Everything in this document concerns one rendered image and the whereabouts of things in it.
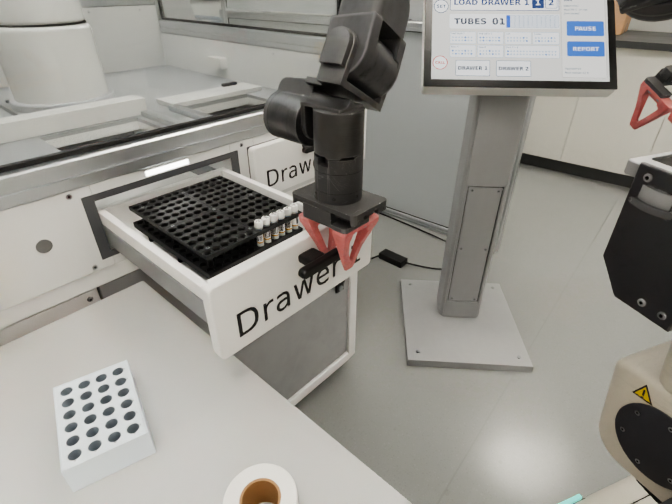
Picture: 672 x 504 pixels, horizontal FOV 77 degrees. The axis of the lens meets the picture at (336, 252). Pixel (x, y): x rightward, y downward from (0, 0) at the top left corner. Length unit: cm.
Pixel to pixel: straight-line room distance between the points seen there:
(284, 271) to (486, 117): 103
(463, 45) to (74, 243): 108
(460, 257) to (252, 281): 123
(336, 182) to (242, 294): 17
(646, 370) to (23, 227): 85
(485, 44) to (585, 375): 119
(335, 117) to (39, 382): 52
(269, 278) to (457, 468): 104
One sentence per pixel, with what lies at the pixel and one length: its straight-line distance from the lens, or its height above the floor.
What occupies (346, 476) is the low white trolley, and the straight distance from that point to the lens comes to 52.
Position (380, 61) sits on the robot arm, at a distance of 49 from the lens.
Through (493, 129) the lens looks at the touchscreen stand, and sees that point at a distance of 147.
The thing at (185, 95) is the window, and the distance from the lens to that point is 82.
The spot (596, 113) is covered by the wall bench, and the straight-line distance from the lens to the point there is 342.
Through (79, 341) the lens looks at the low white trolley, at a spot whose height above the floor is 76.
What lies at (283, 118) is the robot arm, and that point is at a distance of 52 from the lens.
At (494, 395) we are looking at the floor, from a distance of 164.
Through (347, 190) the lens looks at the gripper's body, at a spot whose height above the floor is 101.
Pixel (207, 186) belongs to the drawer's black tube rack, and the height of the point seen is 90.
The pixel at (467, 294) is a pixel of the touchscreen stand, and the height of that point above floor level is 16.
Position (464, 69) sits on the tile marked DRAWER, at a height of 100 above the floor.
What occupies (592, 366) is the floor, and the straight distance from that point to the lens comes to 189.
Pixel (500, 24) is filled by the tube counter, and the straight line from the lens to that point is 142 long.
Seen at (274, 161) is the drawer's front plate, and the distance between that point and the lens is 92.
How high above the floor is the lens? 121
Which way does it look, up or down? 33 degrees down
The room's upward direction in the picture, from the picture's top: straight up
